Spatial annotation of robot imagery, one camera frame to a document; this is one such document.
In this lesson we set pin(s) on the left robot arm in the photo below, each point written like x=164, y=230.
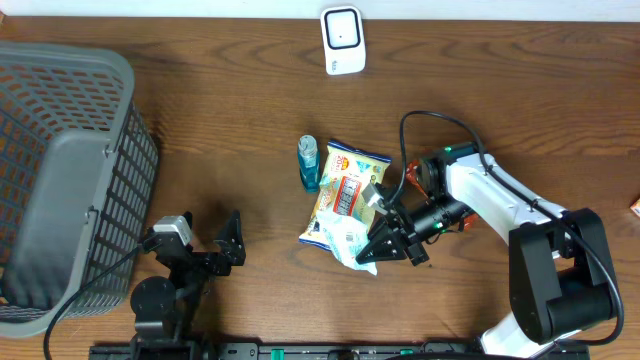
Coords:
x=165, y=307

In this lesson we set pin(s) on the red orange snack bar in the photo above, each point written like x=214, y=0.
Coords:
x=412, y=174

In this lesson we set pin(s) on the grey plastic shopping basket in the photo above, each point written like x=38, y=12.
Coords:
x=78, y=167

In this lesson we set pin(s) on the yellow snack chip bag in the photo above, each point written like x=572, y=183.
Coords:
x=347, y=172

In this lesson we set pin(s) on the white barcode scanner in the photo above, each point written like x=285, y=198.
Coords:
x=343, y=40

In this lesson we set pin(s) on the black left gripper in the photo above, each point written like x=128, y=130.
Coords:
x=229, y=256

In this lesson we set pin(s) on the small orange white snack pack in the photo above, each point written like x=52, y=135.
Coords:
x=635, y=208

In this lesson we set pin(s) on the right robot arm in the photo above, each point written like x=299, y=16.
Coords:
x=561, y=276

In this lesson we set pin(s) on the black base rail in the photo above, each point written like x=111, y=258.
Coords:
x=253, y=351

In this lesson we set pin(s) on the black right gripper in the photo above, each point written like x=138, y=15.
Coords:
x=395, y=248

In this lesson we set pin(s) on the teal bottle with grey cap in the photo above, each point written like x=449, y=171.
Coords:
x=309, y=159

